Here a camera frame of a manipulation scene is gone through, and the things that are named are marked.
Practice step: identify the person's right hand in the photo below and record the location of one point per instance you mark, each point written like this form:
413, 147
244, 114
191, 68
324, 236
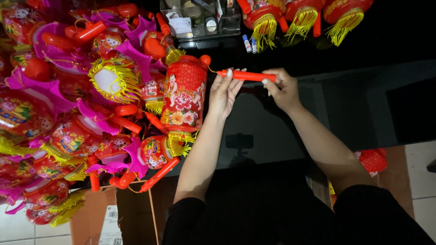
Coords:
286, 92

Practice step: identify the person's left hand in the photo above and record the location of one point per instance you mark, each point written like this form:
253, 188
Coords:
221, 98

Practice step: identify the red floral cylinder lantern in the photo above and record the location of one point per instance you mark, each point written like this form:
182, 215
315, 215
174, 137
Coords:
184, 98

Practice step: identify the blue white battery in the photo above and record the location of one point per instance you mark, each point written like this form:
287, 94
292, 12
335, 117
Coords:
247, 43
254, 46

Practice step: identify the red lantern with yellow fringe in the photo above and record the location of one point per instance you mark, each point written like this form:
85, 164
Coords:
264, 17
303, 15
345, 15

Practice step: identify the clear plastic organizer box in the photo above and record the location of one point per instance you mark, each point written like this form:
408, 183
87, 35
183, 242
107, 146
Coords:
201, 20

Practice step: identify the red patterned round lantern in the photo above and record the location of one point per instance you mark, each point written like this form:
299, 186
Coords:
373, 161

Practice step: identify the person's black shirt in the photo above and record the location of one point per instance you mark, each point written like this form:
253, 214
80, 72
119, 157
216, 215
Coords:
259, 217

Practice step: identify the heap of red pink lanterns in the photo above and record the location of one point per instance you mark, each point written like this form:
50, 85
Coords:
68, 102

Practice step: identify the brown cardboard box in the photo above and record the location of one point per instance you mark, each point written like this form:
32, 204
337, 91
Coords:
102, 217

